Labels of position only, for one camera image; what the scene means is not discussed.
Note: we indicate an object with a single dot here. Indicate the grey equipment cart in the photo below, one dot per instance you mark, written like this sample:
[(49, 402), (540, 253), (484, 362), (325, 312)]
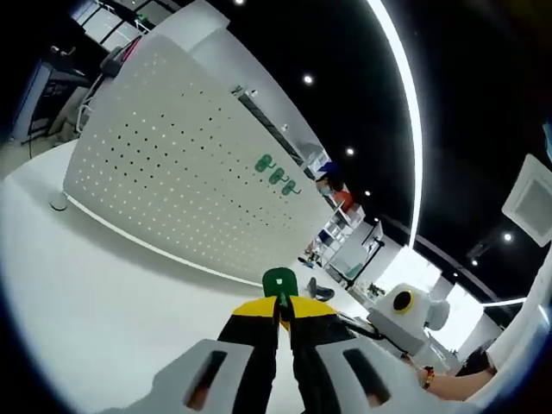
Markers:
[(47, 86)]

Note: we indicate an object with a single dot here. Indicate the small blue parts pile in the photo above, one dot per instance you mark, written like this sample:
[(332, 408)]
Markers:
[(307, 260)]

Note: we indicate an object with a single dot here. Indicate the ceiling spotlights group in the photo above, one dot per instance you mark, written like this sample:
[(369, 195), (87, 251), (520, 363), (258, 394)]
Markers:
[(307, 79)]

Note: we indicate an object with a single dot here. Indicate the white garment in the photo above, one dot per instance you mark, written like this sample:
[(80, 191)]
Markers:
[(524, 340)]

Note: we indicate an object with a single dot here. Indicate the white perforated mounting plate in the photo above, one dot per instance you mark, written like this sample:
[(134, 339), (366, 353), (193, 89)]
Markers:
[(172, 172)]

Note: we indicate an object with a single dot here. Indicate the ceiling light strip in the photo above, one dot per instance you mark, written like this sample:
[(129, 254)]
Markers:
[(414, 108)]

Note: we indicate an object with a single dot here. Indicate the dark curved object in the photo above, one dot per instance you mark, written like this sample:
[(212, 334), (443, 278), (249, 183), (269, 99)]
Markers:
[(321, 293)]

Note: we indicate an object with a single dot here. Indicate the monitor on black stand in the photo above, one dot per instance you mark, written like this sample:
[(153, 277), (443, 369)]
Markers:
[(366, 259)]

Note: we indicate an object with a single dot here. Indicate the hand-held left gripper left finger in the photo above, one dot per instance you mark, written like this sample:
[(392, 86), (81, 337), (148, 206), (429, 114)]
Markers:
[(224, 366)]

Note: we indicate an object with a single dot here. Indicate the ceiling air conditioner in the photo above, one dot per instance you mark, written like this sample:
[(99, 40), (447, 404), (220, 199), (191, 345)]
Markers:
[(530, 198)]

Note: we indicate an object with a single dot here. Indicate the shelf with white bins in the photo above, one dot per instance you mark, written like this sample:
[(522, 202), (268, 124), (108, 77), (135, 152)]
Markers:
[(338, 233)]

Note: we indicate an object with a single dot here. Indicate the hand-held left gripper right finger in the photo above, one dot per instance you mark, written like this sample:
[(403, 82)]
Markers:
[(345, 371)]

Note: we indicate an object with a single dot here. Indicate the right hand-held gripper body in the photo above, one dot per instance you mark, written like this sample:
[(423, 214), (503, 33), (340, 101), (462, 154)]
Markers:
[(401, 328)]

